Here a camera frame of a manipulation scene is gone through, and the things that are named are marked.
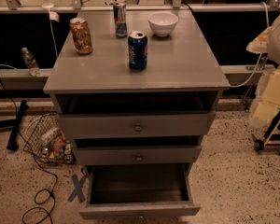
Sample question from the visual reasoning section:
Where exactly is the grey bottom drawer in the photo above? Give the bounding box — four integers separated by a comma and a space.
79, 163, 200, 219

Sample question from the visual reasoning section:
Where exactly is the grey drawer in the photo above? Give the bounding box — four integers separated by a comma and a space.
74, 145, 202, 165
57, 111, 215, 139
79, 163, 200, 219

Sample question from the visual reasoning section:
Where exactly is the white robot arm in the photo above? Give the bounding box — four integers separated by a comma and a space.
246, 14, 280, 127

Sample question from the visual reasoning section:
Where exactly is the grey wooden drawer cabinet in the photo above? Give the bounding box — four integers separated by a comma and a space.
42, 8, 231, 173

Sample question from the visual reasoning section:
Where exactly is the grey top drawer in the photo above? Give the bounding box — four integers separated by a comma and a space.
57, 111, 215, 139

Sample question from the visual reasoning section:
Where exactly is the grey middle drawer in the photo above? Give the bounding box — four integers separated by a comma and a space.
74, 145, 202, 165

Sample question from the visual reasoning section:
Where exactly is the blue Pepsi can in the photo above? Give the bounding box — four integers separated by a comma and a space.
128, 31, 147, 71

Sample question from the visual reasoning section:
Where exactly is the white ceramic bowl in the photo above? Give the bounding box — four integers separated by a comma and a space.
148, 12, 179, 37

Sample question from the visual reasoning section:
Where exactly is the slim Red Bull can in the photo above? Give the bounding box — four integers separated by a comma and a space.
113, 2, 127, 38

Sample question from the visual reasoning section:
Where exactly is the gold soda can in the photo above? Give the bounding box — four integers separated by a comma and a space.
69, 17, 93, 55

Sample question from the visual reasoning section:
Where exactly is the clear plastic water bottle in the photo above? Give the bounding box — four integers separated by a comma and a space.
21, 48, 40, 77

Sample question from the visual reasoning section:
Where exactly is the black metal bar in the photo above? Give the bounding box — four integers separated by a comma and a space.
7, 100, 28, 151

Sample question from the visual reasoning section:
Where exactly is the wire basket with trash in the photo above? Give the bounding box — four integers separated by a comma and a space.
24, 113, 76, 164

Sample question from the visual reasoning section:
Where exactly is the black floor cable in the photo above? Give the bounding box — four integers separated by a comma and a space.
0, 64, 59, 224

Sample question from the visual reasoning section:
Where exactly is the black wheeled cart frame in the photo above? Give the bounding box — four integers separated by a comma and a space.
252, 110, 280, 156

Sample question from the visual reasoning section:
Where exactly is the white cable with tag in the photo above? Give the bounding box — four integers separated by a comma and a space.
36, 0, 60, 60

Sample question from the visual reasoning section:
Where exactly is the white hanging cable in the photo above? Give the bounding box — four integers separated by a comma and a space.
227, 1, 271, 89

